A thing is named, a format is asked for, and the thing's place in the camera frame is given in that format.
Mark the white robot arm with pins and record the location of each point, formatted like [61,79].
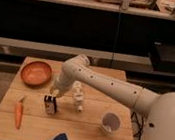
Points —
[158,109]

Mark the wooden table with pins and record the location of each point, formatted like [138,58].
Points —
[37,125]

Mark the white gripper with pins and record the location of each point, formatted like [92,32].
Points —
[58,89]

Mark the white crumpled object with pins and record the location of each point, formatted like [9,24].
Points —
[78,95]

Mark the orange wooden bowl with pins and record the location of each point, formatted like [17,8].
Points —
[36,73]

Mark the white plastic cup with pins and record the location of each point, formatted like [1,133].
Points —
[110,123]

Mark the orange toy carrot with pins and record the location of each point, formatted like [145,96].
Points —
[18,112]

